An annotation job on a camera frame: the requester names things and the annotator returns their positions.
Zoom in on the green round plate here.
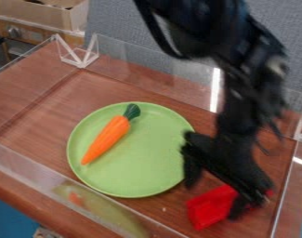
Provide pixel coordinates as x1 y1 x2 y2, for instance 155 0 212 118
65 102 192 198

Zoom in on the red plastic block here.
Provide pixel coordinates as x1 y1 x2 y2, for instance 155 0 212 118
185 184 275 231

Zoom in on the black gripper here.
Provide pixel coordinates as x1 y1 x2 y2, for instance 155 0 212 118
181 124 277 221

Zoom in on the orange toy carrot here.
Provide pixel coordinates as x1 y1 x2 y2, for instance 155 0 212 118
80 103 140 165

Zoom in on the cardboard box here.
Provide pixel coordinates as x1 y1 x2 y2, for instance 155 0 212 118
0 0 88 31

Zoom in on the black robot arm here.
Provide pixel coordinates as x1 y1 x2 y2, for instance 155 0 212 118
133 0 288 220

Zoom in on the clear acrylic tray enclosure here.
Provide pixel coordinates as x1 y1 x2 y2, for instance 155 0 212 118
0 42 302 238

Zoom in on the wooden cabinet with knob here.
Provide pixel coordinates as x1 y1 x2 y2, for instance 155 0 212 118
0 15 84 60

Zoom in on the clear acrylic triangle bracket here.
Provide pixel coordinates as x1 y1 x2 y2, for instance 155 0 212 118
52 34 99 69

